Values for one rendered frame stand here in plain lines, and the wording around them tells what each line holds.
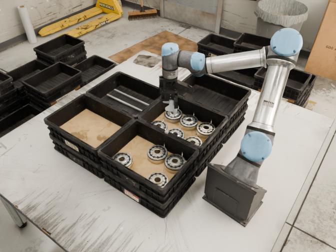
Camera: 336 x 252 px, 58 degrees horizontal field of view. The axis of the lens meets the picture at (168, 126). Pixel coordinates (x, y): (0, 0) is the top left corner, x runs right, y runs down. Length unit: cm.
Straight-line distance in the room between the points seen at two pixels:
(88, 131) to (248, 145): 91
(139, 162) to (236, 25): 336
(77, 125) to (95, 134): 14
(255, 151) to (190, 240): 51
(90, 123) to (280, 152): 110
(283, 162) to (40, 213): 129
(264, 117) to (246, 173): 27
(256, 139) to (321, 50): 292
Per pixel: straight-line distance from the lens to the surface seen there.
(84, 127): 179
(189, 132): 170
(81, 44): 321
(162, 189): 131
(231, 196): 143
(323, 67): 408
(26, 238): 245
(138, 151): 160
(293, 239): 241
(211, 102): 193
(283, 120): 211
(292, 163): 184
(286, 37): 131
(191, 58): 135
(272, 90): 128
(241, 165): 138
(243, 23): 454
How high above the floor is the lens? 199
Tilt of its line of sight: 42 degrees down
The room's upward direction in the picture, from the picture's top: straight up
